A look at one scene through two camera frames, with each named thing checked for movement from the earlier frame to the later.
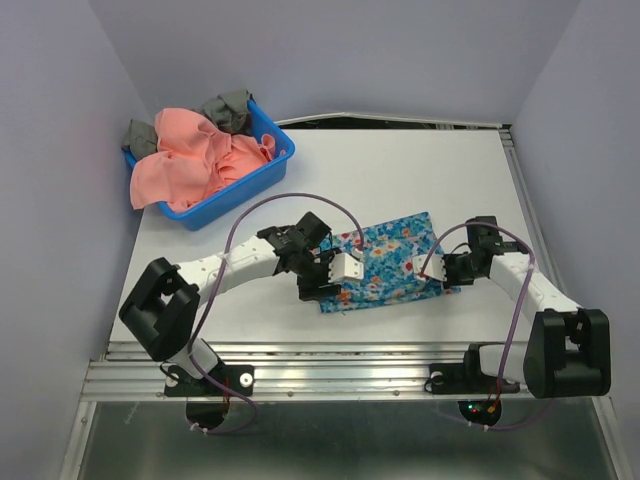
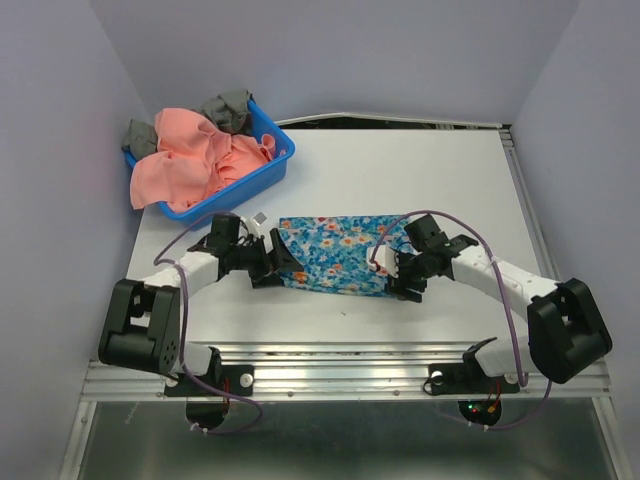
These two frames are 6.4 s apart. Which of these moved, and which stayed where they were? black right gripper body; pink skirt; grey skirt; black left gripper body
Moved: black left gripper body; black right gripper body
Stayed: grey skirt; pink skirt
